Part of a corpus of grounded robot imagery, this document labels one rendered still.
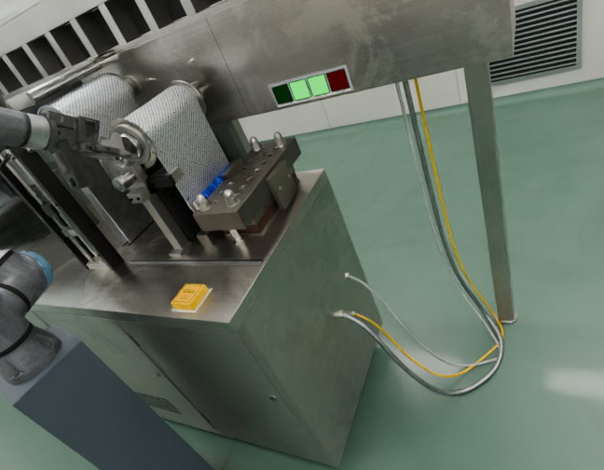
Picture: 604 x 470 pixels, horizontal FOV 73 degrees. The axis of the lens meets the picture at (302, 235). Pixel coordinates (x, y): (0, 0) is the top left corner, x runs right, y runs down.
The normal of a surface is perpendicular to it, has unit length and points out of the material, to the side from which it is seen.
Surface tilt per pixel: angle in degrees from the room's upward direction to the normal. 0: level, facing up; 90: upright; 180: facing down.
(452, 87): 90
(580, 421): 0
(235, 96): 90
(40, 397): 90
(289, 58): 90
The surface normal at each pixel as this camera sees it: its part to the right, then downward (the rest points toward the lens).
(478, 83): -0.37, 0.64
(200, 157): 0.86, -0.04
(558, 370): -0.35, -0.76
